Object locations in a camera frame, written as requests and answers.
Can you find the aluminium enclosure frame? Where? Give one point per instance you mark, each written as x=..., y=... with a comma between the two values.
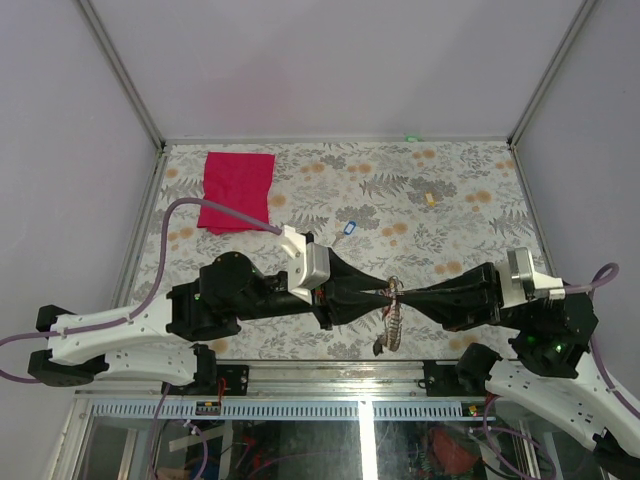
x=320, y=184

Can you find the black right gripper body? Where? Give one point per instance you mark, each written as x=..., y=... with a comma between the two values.
x=511, y=313

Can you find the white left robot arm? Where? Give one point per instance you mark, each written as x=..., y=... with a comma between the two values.
x=167, y=339

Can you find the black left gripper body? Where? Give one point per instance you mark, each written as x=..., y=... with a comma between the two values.
x=289, y=304

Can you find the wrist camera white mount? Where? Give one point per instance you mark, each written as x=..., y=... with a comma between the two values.
x=521, y=283
x=308, y=265

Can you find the loose yellow tag key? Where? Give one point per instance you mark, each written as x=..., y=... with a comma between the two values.
x=429, y=199

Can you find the grey keyring with yellow handle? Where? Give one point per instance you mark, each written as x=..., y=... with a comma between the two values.
x=390, y=338

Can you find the loose blue tag key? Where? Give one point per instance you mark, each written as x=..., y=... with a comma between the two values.
x=346, y=231

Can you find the pink folded cloth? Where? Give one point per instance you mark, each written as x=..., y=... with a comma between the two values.
x=240, y=181

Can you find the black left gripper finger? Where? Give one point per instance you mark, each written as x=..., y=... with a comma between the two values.
x=345, y=306
x=344, y=276

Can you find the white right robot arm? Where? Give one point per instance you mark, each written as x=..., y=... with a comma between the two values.
x=558, y=374

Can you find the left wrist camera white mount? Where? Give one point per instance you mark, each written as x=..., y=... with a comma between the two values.
x=308, y=265

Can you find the metal front rail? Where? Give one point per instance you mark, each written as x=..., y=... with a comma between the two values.
x=303, y=390

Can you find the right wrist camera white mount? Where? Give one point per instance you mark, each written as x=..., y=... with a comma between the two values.
x=521, y=283

